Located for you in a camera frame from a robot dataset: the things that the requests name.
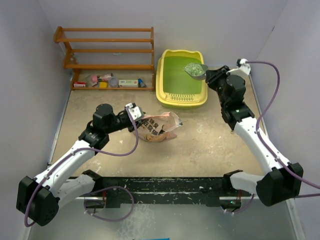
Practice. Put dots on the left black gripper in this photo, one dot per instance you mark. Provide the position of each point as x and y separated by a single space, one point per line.
139 123

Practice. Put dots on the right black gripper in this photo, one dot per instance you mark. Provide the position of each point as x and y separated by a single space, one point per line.
213 76

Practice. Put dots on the silver metal scoop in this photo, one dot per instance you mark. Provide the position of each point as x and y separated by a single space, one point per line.
203 77

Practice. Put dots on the pink cat litter bag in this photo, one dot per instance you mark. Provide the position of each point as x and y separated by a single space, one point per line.
158 128

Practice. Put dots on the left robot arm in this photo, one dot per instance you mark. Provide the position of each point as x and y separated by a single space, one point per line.
40 198

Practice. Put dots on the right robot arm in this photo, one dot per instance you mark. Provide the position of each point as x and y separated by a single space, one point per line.
281 178

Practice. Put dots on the green litter pellets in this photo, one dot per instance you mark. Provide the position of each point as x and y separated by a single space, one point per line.
194 69

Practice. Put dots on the pale green long box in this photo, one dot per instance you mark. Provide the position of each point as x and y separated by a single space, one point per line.
127 83

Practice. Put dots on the yellow green litter box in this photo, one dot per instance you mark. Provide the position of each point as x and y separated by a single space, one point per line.
174 87

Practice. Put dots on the red white small box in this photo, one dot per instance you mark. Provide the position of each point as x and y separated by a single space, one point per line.
79 84

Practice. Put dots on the blue grey bottle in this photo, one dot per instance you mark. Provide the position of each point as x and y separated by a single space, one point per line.
141 83

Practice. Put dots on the clear plastic cup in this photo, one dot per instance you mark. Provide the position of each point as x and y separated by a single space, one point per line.
113 82

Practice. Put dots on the yellow small block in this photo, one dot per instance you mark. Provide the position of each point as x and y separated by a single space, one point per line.
102 85

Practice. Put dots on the pink small package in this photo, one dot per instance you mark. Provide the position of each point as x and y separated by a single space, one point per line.
95 79

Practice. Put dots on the brown wooden shelf rack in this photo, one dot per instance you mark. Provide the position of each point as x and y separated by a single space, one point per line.
70 61

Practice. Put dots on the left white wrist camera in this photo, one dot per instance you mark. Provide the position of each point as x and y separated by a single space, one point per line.
134 111

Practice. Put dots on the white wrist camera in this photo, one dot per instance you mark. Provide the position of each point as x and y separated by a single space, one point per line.
243 68
134 111

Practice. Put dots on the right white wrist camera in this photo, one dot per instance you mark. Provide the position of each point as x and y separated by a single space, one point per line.
243 68

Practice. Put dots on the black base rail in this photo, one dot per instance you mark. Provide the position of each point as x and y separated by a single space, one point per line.
112 192

